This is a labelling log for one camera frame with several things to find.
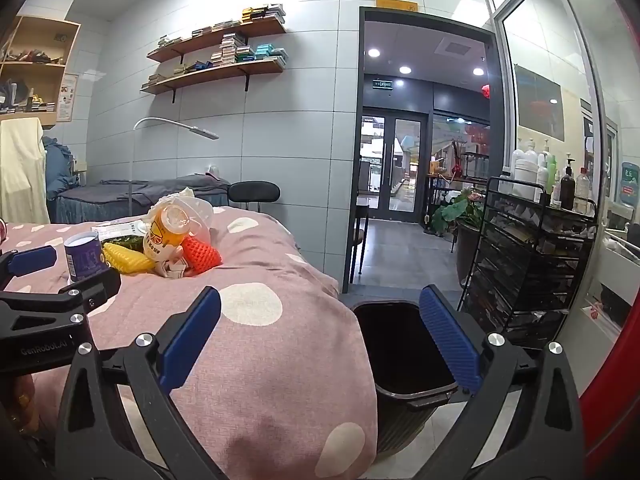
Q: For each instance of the cream robe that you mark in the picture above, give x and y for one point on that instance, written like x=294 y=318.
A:
x=20 y=170

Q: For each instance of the glass double doors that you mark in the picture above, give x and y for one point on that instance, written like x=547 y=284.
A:
x=400 y=170

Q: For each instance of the dark door frame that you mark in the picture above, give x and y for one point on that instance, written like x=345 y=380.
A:
x=361 y=110

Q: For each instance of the black trash can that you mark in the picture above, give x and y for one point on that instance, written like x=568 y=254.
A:
x=400 y=350

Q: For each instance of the stacks of small boxes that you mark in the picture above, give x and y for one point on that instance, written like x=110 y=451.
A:
x=260 y=12

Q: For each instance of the white counter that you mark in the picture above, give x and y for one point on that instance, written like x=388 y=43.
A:
x=607 y=270

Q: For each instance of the person's left hand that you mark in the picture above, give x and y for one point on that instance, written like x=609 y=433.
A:
x=22 y=402

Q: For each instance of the yellow foam fruit net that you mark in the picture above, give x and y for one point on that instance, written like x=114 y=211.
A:
x=127 y=259

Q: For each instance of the brown pump bottle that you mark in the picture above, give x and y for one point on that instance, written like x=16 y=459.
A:
x=567 y=190

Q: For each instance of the pink polka dot blanket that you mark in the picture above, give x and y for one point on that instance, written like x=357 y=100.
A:
x=280 y=360

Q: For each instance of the blue cloth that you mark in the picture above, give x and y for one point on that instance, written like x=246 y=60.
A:
x=57 y=165

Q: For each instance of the yellow door sign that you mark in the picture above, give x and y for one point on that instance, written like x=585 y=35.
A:
x=396 y=4

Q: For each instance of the orange foam fruit net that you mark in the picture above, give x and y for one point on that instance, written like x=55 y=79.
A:
x=200 y=255

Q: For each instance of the white pump bottle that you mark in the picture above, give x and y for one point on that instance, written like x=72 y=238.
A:
x=543 y=172
x=524 y=175

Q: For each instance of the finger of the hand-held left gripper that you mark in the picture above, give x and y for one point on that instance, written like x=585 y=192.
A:
x=32 y=261
x=95 y=287

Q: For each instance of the orange juice bottle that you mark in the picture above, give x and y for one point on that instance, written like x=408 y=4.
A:
x=162 y=245

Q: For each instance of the red vase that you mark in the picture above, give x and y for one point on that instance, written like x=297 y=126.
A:
x=456 y=167

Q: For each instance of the red hanging ornament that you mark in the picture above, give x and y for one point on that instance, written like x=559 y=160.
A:
x=485 y=91

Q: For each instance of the brown seat chair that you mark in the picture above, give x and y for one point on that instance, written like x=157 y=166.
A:
x=357 y=237

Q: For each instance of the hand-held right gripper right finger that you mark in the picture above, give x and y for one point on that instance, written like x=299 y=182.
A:
x=447 y=340

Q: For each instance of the curved wooden wall shelf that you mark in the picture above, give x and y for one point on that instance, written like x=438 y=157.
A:
x=220 y=37
x=215 y=74

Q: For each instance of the white floor lamp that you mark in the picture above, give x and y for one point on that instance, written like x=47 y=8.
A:
x=200 y=131

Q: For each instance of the wooden wall shelves with boxes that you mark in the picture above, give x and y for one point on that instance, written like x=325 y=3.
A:
x=227 y=52

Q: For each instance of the wall poster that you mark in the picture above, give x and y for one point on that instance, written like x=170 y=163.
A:
x=67 y=97

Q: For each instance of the black mesh cart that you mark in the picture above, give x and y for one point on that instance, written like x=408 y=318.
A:
x=520 y=270

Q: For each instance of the clear bottle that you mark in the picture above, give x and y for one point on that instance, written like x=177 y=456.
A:
x=582 y=190

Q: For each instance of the exit sign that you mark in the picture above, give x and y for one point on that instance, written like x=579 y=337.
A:
x=383 y=83

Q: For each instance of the red plastic object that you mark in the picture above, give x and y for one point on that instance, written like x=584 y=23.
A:
x=615 y=385

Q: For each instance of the purple drink can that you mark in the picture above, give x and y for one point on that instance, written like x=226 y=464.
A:
x=85 y=260

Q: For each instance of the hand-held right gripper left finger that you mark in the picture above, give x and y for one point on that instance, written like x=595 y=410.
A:
x=192 y=342

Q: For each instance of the black stool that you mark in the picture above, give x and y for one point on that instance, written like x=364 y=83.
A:
x=254 y=191

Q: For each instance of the massage bed with grey blanket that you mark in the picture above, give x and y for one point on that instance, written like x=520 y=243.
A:
x=100 y=195

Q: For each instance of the wooden wall cabinet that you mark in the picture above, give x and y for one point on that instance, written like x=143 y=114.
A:
x=65 y=40

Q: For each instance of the green bottle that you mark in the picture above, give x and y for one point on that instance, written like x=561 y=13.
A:
x=551 y=170

